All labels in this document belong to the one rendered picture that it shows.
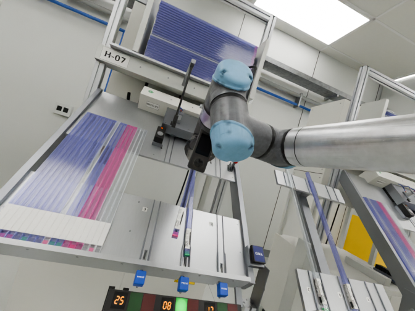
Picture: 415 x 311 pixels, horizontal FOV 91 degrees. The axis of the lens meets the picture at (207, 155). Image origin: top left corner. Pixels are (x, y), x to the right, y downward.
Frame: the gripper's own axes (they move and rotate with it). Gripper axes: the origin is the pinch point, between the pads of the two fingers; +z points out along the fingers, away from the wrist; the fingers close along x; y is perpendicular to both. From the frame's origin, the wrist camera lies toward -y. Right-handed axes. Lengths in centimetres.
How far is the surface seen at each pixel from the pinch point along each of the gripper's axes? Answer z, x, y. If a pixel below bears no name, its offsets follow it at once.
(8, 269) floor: 119, 85, -48
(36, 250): -0.3, 28.0, -34.0
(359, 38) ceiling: 29, -153, 258
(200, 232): 7.8, -8.6, -18.8
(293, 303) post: 21, -51, -30
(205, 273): 2.4, -11.2, -29.5
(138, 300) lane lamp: 2.0, 3.2, -38.3
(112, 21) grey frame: 1, 54, 58
